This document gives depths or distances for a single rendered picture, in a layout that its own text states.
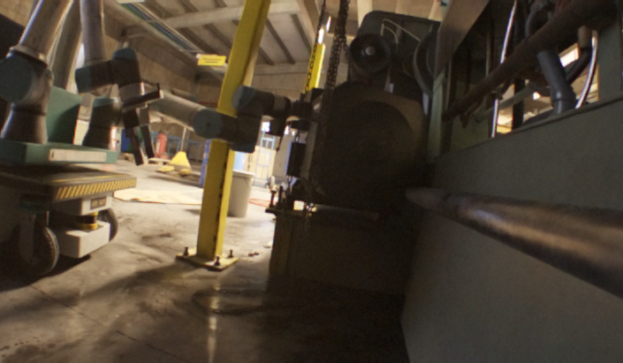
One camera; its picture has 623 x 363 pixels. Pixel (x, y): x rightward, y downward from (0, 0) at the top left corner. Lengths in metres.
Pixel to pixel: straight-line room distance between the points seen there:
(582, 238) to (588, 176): 0.17
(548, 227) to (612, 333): 0.12
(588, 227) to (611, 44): 0.31
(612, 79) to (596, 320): 0.27
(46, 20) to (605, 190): 1.16
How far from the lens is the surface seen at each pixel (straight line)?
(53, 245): 1.17
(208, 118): 0.87
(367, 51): 2.20
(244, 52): 1.55
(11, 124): 1.15
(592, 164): 0.38
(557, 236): 0.24
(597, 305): 0.34
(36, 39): 1.05
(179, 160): 7.26
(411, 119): 1.41
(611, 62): 0.47
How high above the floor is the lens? 0.48
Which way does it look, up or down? 1 degrees down
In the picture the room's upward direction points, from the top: 10 degrees clockwise
